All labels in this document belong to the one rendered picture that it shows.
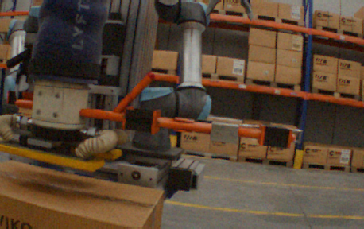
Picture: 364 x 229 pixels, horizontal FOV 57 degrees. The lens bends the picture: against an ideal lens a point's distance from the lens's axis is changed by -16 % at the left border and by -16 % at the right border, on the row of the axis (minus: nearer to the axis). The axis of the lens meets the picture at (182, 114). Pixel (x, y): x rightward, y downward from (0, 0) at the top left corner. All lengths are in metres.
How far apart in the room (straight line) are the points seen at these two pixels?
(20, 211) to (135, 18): 1.03
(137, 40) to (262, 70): 6.52
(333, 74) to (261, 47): 1.74
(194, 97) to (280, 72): 6.68
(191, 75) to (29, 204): 0.87
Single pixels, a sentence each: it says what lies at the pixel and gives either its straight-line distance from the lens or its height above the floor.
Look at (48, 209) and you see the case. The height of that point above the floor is 0.94.
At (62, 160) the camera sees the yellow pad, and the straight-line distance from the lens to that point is 0.96.
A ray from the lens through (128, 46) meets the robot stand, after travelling 1.68.
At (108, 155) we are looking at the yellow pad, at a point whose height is 1.06.
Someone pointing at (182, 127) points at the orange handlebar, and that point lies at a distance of 0.99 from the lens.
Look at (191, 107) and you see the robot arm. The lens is 1.47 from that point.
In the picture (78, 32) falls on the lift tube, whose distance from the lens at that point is 1.02.
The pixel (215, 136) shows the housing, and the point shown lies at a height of 1.16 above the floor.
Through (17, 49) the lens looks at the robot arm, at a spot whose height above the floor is 1.38.
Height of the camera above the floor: 1.25
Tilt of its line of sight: 3 degrees down
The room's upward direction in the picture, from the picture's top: 6 degrees clockwise
